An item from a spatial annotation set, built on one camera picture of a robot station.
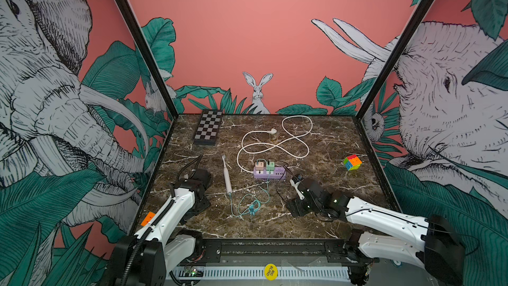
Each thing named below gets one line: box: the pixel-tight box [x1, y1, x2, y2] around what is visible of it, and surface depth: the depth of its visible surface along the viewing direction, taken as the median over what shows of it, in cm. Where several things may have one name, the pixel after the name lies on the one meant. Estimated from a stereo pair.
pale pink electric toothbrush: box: [222, 154, 233, 194], surface depth 94 cm
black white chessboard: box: [193, 109, 223, 146], surface depth 113 cm
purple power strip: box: [253, 166, 287, 179], surface depth 95 cm
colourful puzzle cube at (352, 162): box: [343, 154, 363, 171], surface depth 97 cm
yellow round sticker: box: [263, 263, 279, 282], surface depth 71 cm
